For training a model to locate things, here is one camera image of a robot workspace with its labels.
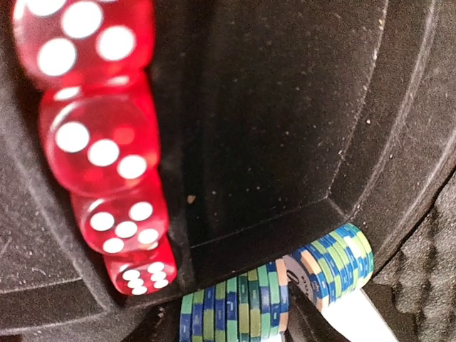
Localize aluminium poker chip case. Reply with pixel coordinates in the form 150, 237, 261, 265
1, 1, 455, 341

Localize blue green chip stack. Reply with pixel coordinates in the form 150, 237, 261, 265
178, 258, 289, 342

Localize right poker chip row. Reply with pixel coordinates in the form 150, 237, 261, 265
283, 223, 374, 313

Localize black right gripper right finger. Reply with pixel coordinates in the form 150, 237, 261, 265
322, 289, 398, 342

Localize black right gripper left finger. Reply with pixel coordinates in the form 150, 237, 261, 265
286, 281, 342, 342

